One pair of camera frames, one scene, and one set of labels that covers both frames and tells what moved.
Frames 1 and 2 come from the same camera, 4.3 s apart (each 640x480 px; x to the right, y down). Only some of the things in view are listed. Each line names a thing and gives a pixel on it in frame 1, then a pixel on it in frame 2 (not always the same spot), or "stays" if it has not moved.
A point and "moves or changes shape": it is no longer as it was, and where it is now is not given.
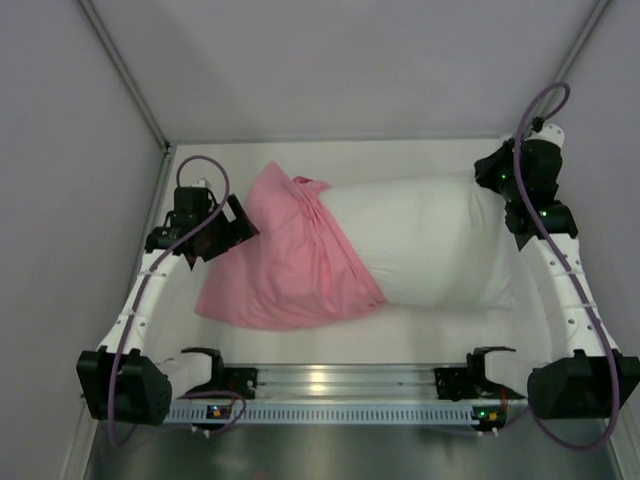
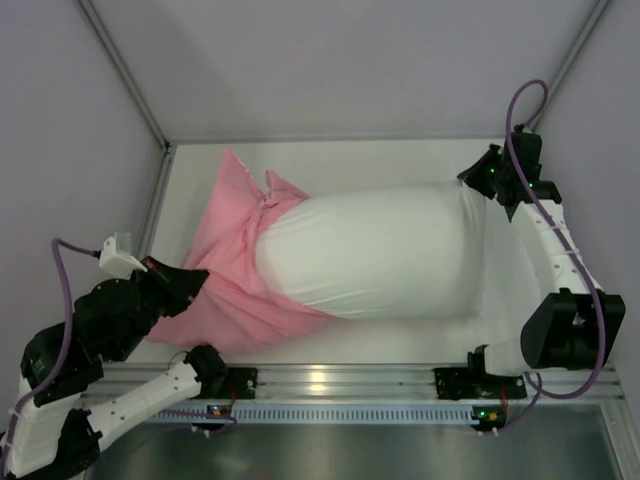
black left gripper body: (215, 245) → (167, 286)
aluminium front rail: (345, 383) stays
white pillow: (441, 240) moves or changes shape
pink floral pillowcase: (299, 271) moves or changes shape
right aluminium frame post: (597, 13) stays
